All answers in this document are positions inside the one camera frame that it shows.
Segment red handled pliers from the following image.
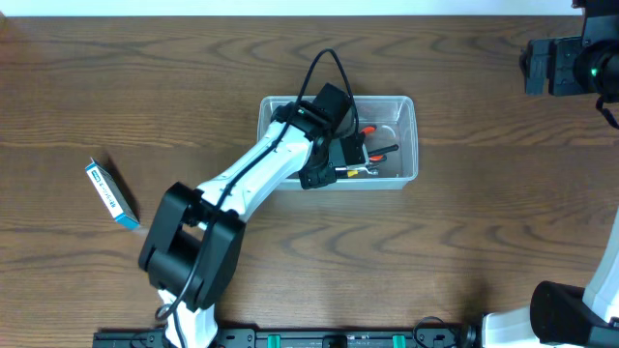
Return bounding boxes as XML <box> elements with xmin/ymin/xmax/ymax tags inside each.
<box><xmin>361</xmin><ymin>125</ymin><xmax>387</xmax><ymax>162</ymax></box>

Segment silver wrench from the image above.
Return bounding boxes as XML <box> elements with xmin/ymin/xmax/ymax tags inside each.
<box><xmin>335</xmin><ymin>165</ymin><xmax>379</xmax><ymax>177</ymax></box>

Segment small claw hammer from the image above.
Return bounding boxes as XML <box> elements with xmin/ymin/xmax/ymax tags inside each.
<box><xmin>368</xmin><ymin>144</ymin><xmax>399</xmax><ymax>158</ymax></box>

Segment blue white cardboard box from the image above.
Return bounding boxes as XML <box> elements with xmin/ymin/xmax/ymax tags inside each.
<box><xmin>85</xmin><ymin>159</ymin><xmax>139</xmax><ymax>230</ymax></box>

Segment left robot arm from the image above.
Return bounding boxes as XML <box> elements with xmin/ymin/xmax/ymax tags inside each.
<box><xmin>138</xmin><ymin>83</ymin><xmax>359</xmax><ymax>347</ymax></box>

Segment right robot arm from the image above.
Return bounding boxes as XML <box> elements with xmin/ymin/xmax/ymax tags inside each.
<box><xmin>458</xmin><ymin>1</ymin><xmax>618</xmax><ymax>347</ymax></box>

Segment left black cable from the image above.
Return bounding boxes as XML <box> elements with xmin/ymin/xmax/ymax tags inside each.
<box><xmin>154</xmin><ymin>47</ymin><xmax>362</xmax><ymax>348</ymax></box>

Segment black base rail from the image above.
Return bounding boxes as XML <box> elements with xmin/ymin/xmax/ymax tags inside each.
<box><xmin>92</xmin><ymin>326</ymin><xmax>482</xmax><ymax>348</ymax></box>

